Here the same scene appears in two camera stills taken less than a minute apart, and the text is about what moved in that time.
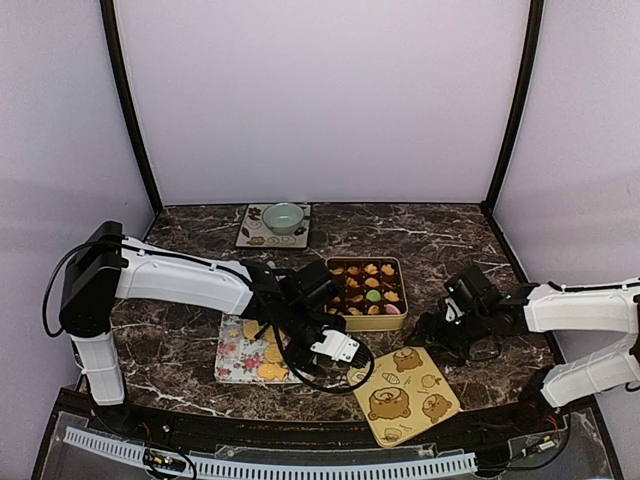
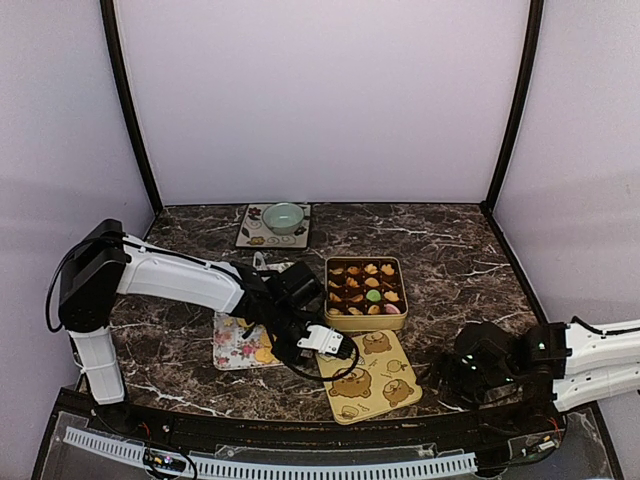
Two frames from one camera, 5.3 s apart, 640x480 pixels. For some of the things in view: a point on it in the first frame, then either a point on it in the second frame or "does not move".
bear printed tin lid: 406,394 → 384,380
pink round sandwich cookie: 391,309 does not move
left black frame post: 106,7 does not move
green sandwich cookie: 373,295 does not move
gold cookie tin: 371,293 does not move
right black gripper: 423,329 → 451,378
